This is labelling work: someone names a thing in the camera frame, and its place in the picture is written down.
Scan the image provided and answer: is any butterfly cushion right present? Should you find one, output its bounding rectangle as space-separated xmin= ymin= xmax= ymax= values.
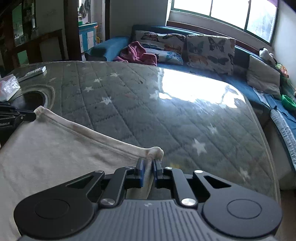
xmin=186 ymin=34 xmax=236 ymax=75

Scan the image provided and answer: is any dark wooden display cabinet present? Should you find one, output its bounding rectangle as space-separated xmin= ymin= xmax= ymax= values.
xmin=1 ymin=1 xmax=68 ymax=72

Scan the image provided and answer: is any green plastic bowl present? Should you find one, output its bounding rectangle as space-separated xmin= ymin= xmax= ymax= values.
xmin=281 ymin=94 xmax=296 ymax=111

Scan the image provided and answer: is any blue white toy cabinet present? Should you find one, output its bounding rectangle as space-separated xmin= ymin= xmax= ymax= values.
xmin=78 ymin=23 xmax=98 ymax=53

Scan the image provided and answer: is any butterfly pillow lying flat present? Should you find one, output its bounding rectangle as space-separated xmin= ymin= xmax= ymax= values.
xmin=145 ymin=48 xmax=184 ymax=65

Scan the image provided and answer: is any white pink tissue pack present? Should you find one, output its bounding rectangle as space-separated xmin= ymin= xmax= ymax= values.
xmin=0 ymin=74 xmax=21 ymax=102

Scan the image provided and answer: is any grey remote control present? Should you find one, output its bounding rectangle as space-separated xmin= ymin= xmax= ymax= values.
xmin=18 ymin=66 xmax=47 ymax=82

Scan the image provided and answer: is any blue corner sofa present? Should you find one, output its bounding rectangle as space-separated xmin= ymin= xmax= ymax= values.
xmin=85 ymin=25 xmax=295 ymax=164

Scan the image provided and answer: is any cream knit garment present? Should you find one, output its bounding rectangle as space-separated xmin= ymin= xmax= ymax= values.
xmin=1 ymin=106 xmax=164 ymax=240

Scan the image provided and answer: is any grey plain cushion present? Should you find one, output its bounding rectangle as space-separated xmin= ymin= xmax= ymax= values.
xmin=246 ymin=55 xmax=281 ymax=99

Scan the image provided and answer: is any grey quilted star tablecloth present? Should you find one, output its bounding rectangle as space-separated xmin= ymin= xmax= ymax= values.
xmin=21 ymin=61 xmax=280 ymax=200

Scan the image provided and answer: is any black round induction cooktop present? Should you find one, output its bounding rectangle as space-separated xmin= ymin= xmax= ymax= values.
xmin=9 ymin=91 xmax=46 ymax=111

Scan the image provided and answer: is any butterfly cushion left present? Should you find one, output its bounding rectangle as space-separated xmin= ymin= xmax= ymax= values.
xmin=133 ymin=30 xmax=186 ymax=54

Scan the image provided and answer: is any pink crumpled garment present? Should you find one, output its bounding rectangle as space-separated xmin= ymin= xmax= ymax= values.
xmin=114 ymin=41 xmax=157 ymax=66

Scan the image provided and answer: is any butterfly cushion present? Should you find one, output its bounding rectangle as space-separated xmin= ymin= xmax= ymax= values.
xmin=186 ymin=34 xmax=236 ymax=75
xmin=133 ymin=30 xmax=186 ymax=54

